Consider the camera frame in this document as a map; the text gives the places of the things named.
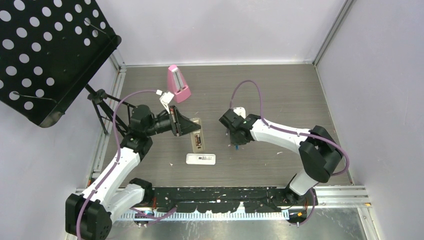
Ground black tripod stand legs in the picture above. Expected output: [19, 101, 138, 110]
[85, 84, 130, 137]

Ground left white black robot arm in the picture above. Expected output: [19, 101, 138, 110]
[65, 105, 201, 240]

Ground pink metronome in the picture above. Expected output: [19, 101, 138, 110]
[167, 64, 192, 103]

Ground white remote control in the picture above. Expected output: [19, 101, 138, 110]
[185, 153, 216, 166]

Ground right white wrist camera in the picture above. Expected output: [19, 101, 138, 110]
[232, 106, 247, 119]

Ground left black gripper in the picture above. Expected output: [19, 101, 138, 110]
[145, 105, 200, 137]

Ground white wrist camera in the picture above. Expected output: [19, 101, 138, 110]
[232, 106, 247, 119]
[155, 89, 175, 109]

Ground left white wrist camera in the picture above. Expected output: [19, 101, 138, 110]
[155, 89, 175, 109]

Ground black perforated music stand desk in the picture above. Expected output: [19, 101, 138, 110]
[0, 0, 122, 128]

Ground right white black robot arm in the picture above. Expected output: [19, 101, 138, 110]
[219, 109, 344, 205]

